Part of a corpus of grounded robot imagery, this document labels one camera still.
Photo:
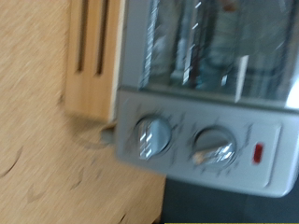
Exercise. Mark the red oven indicator light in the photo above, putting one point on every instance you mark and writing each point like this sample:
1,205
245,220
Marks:
258,153

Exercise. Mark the wooden block under oven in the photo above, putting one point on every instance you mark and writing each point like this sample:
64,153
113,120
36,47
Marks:
90,93

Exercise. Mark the silver toaster oven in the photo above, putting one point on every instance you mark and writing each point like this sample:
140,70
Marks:
187,112

